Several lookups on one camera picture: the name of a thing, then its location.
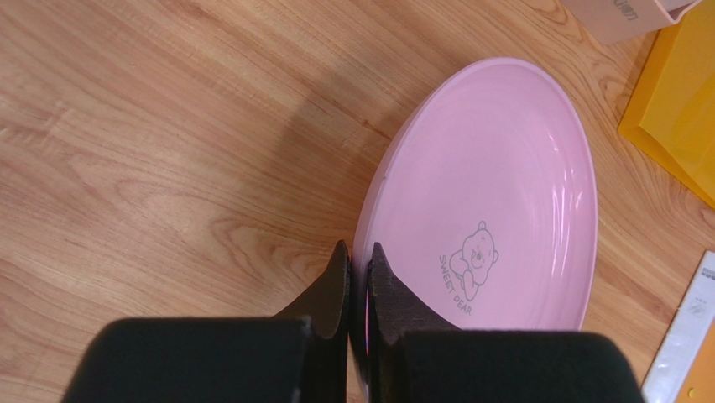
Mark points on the pink plate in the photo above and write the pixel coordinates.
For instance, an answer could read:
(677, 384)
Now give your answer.
(485, 204)

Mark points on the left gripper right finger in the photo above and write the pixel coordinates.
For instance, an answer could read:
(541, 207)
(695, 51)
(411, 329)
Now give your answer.
(415, 355)

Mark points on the orange ring binder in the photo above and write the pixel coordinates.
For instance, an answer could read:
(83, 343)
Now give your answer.
(683, 368)

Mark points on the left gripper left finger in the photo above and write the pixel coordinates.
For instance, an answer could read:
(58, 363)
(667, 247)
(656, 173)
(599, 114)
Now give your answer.
(296, 355)

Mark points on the translucent orange document folder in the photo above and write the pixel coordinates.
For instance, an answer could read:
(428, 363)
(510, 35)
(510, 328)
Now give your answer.
(670, 115)

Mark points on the pink plastic file organizer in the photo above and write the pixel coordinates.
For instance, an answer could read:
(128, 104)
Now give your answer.
(612, 21)

